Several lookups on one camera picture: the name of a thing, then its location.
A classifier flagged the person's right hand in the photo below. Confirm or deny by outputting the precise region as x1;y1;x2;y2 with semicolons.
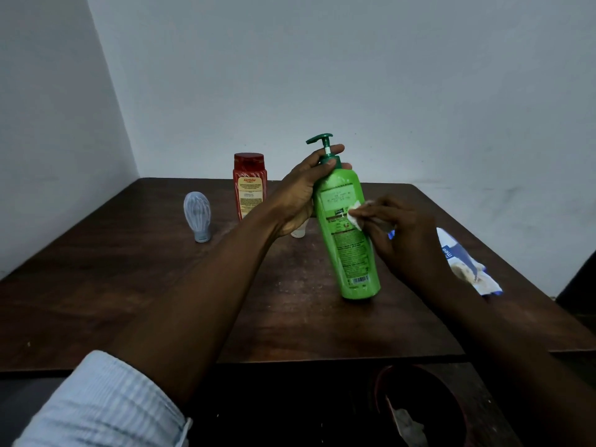
348;196;452;288

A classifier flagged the person's left hand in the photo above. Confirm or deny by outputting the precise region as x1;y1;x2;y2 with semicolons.
267;144;353;237

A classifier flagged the white wipe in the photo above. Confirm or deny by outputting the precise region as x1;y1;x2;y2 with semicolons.
347;200;394;234

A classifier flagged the green pump bottle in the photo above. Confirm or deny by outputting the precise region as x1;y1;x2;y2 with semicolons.
306;133;382;300

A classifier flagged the person's right forearm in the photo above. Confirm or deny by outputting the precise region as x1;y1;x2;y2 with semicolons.
421;269;596;447

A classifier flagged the person's left forearm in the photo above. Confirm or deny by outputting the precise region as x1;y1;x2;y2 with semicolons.
12;200;282;447

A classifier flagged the red bottle with yellow label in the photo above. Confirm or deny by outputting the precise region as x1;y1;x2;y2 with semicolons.
232;152;268;221

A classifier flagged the blue and white wipes packet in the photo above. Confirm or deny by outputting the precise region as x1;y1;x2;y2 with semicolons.
387;227;504;297

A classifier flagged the pale blue ribbed bottle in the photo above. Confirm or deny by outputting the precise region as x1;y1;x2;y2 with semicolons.
183;191;212;243

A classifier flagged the dark red bin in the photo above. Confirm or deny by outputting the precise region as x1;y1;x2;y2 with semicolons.
374;364;471;447

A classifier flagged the crumpled white tissue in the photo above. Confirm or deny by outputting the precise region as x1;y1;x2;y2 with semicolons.
390;407;428;447

